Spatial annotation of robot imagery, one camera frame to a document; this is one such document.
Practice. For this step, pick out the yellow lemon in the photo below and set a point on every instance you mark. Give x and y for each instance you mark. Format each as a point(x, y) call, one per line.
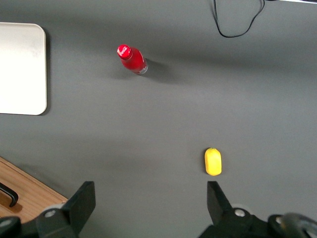
point(213, 162)

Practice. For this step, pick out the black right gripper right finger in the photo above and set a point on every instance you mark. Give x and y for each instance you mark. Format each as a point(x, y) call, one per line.
point(220, 208)

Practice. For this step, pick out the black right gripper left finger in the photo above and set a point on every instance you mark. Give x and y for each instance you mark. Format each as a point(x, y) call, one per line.
point(79, 205)

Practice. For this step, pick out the white rectangular plastic tray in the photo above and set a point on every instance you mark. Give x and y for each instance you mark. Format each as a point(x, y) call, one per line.
point(22, 69)

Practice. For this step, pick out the wooden drawer cabinet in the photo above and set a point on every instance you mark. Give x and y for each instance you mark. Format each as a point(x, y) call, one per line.
point(32, 188)

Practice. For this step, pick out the red cola bottle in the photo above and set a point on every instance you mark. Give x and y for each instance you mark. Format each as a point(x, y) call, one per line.
point(132, 60)

